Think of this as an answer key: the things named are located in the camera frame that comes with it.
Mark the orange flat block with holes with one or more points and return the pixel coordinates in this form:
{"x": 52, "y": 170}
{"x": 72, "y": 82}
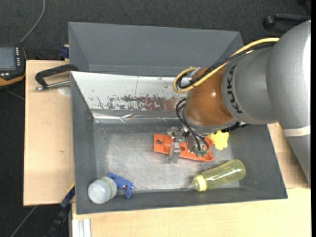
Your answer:
{"x": 161, "y": 143}

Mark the white spray bottle blue trigger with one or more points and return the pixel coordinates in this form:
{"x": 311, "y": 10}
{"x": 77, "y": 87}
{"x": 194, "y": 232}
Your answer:
{"x": 102, "y": 189}

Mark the yellow toy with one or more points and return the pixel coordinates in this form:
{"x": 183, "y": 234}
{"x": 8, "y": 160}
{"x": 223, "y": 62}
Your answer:
{"x": 221, "y": 139}

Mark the black cylinder on white bracket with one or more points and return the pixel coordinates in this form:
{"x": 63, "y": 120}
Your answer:
{"x": 240, "y": 125}

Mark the pale wood flat board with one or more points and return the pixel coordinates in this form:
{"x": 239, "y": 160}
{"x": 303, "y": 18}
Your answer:
{"x": 47, "y": 137}

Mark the yellow clear baby bottle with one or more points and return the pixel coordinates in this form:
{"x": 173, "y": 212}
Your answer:
{"x": 222, "y": 174}

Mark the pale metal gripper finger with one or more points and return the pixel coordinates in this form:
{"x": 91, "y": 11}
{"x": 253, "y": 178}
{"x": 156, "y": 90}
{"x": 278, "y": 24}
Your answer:
{"x": 177, "y": 154}
{"x": 171, "y": 153}

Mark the grey metal bin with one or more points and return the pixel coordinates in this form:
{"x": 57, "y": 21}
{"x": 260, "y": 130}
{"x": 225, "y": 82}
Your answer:
{"x": 138, "y": 157}

